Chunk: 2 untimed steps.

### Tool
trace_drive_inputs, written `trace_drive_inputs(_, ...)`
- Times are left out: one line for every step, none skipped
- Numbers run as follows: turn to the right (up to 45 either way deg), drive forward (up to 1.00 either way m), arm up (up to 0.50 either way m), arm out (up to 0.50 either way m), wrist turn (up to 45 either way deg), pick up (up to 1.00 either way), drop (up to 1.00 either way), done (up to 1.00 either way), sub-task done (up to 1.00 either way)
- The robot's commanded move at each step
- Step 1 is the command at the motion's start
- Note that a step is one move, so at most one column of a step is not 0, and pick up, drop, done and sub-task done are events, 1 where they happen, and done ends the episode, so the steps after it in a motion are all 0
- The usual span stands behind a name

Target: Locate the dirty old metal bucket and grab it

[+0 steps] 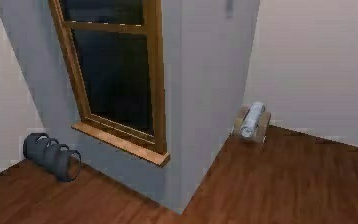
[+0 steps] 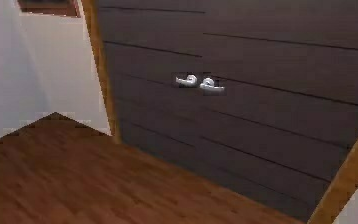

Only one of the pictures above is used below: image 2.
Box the dark grey double room door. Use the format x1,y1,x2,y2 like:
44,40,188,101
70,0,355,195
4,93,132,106
80,0,358,224

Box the silver lever door handle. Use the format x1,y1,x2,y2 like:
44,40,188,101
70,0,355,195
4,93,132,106
175,73,199,89
199,77,226,93

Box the brown framed wall picture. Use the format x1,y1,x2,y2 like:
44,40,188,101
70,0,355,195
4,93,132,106
16,0,81,18

